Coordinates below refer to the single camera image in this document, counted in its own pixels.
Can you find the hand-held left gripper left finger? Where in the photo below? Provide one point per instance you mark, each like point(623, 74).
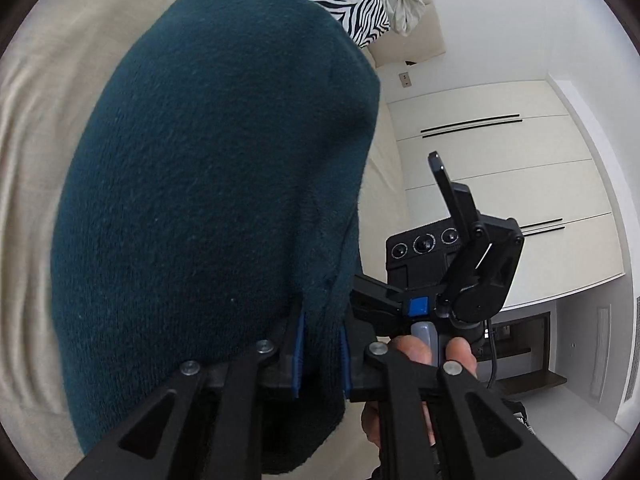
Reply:
point(299, 355)

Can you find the person's right hand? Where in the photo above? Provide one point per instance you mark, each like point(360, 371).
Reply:
point(412, 347)

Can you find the bed with beige sheet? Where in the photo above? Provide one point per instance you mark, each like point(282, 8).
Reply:
point(45, 110)

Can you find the white wardrobe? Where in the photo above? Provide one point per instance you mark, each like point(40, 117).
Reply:
point(500, 170)

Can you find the dark teal knit sweater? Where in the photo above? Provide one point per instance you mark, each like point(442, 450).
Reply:
point(200, 185)

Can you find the zebra print pillow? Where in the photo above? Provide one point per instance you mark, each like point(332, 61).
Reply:
point(350, 0)

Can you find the wall socket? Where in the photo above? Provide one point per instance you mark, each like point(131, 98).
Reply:
point(405, 80)

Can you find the dark wooden shelf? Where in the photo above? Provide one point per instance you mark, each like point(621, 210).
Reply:
point(530, 355)

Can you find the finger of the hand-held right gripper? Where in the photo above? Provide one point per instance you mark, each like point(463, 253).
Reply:
point(457, 210)
point(380, 300)

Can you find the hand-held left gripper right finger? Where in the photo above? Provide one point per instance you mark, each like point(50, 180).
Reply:
point(345, 365)

